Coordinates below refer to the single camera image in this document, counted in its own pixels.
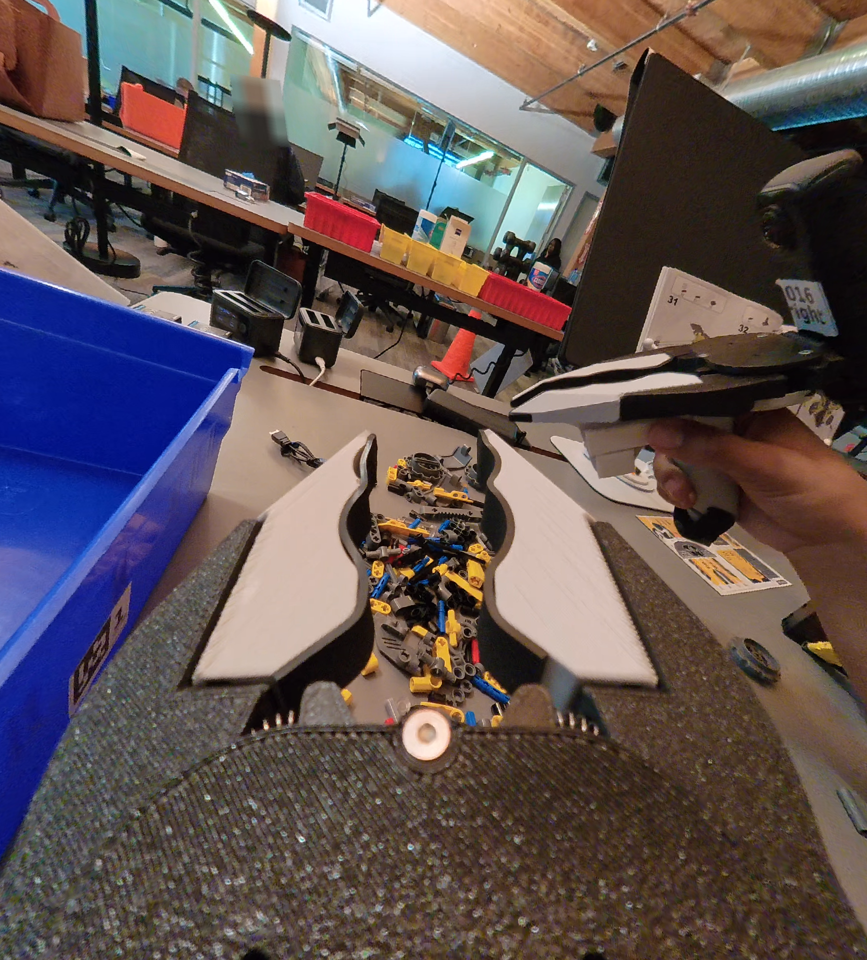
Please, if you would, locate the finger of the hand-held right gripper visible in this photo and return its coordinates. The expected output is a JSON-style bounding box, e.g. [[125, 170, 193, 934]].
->
[[544, 399, 736, 481], [510, 348, 705, 423]]

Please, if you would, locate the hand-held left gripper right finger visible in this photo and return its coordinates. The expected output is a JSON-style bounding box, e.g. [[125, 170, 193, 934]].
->
[[476, 429, 661, 732]]

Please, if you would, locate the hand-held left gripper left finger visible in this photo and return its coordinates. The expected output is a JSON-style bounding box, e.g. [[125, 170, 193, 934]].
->
[[192, 431, 378, 687]]

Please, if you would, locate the pile of toy building parts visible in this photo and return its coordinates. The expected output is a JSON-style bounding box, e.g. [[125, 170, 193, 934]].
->
[[358, 442, 513, 729]]

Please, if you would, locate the person's right hand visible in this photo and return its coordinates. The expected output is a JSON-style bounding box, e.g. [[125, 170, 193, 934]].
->
[[643, 411, 867, 556]]

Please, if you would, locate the red plastic bin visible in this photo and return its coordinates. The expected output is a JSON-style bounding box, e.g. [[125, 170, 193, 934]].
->
[[303, 191, 382, 254], [478, 271, 573, 331]]

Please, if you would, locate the black power adapter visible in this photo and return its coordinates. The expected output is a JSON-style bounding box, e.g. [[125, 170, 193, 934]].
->
[[424, 388, 525, 444]]

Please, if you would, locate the open instruction booklet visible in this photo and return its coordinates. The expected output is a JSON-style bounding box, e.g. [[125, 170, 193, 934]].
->
[[639, 266, 847, 451]]

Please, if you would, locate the orange traffic cone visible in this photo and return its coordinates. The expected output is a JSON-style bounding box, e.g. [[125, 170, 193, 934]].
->
[[431, 326, 483, 384]]

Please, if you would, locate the black dumbbell rack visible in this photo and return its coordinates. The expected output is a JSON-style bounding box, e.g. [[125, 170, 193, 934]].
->
[[493, 232, 532, 279]]

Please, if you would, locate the yellow sticker sheet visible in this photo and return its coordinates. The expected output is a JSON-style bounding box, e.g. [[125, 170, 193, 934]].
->
[[636, 513, 793, 597]]

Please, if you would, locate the black divider panel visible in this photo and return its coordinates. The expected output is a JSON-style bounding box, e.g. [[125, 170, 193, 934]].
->
[[559, 48, 867, 369]]

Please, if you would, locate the blue plastic bin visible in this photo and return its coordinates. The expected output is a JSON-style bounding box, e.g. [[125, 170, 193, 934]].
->
[[0, 251, 255, 931]]

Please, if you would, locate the small black charger case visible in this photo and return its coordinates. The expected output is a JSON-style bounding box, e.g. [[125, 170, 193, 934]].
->
[[294, 290, 366, 369]]

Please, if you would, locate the wooden desk with bins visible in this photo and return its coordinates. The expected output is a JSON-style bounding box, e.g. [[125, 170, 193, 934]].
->
[[287, 221, 566, 342]]

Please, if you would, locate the yellow toy model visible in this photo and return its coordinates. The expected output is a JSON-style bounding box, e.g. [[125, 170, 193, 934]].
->
[[782, 600, 847, 669]]

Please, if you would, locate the black computer monitor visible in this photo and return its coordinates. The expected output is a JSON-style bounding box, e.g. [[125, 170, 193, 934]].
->
[[371, 189, 420, 234]]

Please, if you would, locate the large black charger case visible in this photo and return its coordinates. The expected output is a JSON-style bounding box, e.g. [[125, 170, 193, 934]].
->
[[210, 260, 303, 357]]

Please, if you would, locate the tripod with device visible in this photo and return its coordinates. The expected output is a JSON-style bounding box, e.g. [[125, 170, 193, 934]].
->
[[328, 116, 367, 198]]

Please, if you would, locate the long office desk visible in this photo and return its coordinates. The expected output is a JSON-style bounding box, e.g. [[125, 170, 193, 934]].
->
[[0, 86, 307, 234]]

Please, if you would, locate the white plastic bag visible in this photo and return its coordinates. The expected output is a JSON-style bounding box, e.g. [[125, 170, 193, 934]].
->
[[0, 165, 131, 305]]

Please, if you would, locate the black floor stand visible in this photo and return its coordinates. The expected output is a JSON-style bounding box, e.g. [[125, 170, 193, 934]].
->
[[62, 0, 142, 279]]

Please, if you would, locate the orange box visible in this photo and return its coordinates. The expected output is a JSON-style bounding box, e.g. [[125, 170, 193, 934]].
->
[[118, 81, 189, 151]]

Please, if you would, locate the brown paper bag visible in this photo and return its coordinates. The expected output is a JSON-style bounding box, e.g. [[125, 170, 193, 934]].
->
[[0, 0, 88, 123]]

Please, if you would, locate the black usb cable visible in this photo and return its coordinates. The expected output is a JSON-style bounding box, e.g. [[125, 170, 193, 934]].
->
[[268, 429, 326, 470]]

